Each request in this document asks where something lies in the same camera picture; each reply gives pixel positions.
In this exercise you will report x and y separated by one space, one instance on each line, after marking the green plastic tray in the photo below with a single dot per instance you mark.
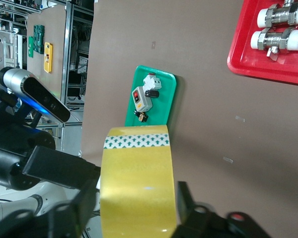
164 104

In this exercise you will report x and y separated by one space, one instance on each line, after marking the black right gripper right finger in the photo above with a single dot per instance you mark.
203 223

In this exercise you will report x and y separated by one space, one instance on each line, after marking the small black brass connector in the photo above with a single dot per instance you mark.
141 116

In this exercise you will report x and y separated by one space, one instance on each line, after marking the black cylindrical capacitor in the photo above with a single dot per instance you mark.
152 93

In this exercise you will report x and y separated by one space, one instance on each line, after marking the red plastic tray with valves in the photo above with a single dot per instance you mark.
241 59

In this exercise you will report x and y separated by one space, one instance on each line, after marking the small green circuit board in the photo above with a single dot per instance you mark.
30 47

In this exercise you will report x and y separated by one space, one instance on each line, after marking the yellow box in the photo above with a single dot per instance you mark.
48 57

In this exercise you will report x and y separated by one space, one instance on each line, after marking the yellow packing tape roll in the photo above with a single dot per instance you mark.
136 186

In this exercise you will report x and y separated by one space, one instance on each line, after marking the brown-topped workbench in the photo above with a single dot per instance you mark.
58 37

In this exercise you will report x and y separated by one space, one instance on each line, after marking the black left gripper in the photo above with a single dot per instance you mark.
10 163

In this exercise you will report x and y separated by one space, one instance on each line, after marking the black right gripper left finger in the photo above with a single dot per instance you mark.
74 213

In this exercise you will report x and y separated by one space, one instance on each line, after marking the clear tape strip marker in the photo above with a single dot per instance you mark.
228 160

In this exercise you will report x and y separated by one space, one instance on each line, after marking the large green circuit board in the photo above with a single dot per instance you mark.
39 38

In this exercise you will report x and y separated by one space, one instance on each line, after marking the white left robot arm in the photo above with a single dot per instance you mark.
47 196

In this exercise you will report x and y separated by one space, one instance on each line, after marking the aluminium post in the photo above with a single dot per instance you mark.
67 62

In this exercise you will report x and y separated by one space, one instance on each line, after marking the white circuit breaker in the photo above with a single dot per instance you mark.
152 81

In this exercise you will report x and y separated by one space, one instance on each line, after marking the metal valve white end caps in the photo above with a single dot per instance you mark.
275 39
280 15

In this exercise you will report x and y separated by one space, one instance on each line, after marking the grey switch box red button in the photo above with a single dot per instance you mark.
144 101

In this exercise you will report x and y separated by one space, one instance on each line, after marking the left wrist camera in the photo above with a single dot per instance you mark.
39 94

